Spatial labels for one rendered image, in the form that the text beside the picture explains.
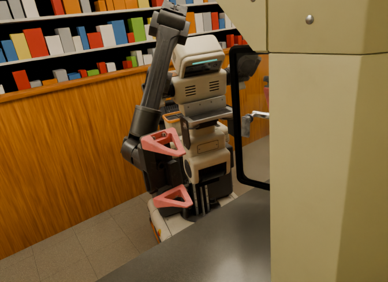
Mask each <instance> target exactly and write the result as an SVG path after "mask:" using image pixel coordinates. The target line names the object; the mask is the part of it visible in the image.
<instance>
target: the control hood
mask: <svg viewBox="0 0 388 282"><path fill-rule="evenodd" d="M216 2H217V3H218V5H219V6H220V7H221V8H222V10H223V11H224V12H225V14H226V15H227V16H228V18H229V19H230V21H231V22H232V23H233V24H234V26H235V27H236V28H237V30H238V31H239V33H240V34H241V35H242V36H243V38H244V39H245V40H246V42H247V43H248V44H249V46H250V47H251V49H252V50H253V51H256V52H257V53H270V52H269V28H268V0H216Z"/></svg>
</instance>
